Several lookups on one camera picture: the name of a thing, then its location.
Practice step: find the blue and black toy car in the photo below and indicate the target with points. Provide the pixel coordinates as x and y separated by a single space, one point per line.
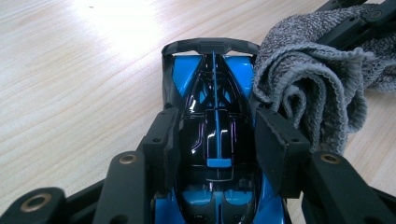
218 130

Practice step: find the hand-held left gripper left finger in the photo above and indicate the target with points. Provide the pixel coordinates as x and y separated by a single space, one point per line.
162 149

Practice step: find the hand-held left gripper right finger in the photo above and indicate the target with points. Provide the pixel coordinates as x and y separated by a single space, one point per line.
280 149

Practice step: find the grey knitted cloth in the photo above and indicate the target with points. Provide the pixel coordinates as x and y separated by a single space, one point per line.
314 84

